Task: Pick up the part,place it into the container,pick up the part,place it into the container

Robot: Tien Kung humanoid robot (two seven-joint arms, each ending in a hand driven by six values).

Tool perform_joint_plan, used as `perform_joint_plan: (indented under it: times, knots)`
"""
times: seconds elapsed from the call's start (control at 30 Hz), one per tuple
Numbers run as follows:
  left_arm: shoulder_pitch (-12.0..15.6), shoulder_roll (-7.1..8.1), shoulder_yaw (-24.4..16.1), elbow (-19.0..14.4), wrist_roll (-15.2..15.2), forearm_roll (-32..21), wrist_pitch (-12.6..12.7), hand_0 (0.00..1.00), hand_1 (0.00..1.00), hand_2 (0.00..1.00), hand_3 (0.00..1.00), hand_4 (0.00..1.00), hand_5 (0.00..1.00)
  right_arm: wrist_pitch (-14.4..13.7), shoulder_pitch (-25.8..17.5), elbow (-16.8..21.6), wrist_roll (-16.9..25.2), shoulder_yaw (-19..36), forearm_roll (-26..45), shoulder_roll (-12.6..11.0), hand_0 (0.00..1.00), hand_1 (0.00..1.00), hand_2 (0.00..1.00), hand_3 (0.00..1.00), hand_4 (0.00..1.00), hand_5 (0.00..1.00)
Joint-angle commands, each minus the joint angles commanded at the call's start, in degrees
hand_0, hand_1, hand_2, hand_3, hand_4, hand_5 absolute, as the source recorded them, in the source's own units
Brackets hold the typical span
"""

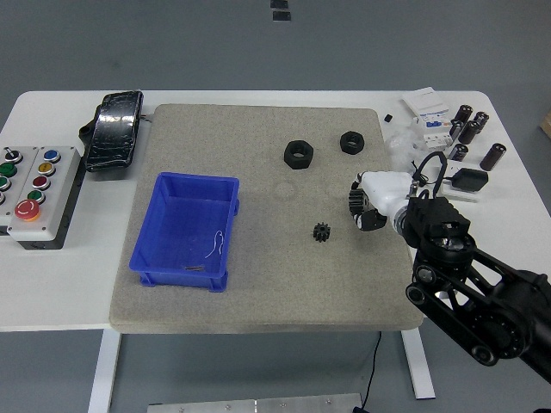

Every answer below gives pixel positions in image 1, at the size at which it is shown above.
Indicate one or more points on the brown cardboard box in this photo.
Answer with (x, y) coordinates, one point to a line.
(546, 124)

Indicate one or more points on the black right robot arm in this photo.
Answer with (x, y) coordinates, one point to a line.
(435, 215)

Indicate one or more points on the grey box with selector switch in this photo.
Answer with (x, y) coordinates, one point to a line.
(17, 189)

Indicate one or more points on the white table leg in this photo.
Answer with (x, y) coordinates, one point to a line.
(417, 365)
(103, 370)

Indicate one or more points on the black floor marker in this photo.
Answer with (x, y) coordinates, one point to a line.
(282, 16)
(280, 3)

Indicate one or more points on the blue plastic bin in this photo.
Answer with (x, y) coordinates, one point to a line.
(189, 223)

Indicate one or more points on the white rail module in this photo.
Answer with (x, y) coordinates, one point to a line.
(437, 140)

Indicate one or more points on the small dark screw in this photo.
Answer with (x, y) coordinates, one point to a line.
(193, 269)

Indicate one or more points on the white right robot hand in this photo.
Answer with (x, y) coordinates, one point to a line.
(385, 189)

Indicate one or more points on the grey box with emergency stop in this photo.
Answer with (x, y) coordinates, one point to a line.
(51, 202)

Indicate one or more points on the small black hex nut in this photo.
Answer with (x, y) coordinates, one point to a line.
(352, 147)

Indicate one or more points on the white flat plate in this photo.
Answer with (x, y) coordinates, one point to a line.
(462, 194)

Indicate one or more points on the clear plastic bag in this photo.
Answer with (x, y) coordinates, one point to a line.
(402, 146)

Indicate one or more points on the silver metal floor plate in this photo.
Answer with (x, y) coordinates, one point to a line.
(254, 405)

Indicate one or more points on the small black gear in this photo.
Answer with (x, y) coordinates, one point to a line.
(320, 232)

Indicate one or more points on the black power adapter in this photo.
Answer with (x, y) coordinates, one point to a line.
(471, 179)

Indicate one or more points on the large black hex nut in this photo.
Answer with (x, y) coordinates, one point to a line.
(297, 160)

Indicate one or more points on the black cylindrical capacitor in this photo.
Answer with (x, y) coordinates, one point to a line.
(457, 153)
(464, 114)
(481, 120)
(493, 157)
(455, 130)
(468, 132)

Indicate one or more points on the black wrapped pedal device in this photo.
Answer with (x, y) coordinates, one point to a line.
(113, 133)

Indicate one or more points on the grey-brown table mat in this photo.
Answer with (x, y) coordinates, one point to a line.
(267, 275)

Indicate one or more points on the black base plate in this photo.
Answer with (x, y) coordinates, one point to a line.
(65, 232)

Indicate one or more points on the white cardboard carton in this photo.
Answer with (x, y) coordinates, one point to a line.
(424, 101)

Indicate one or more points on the white and blue circuit breaker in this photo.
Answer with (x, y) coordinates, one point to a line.
(432, 121)

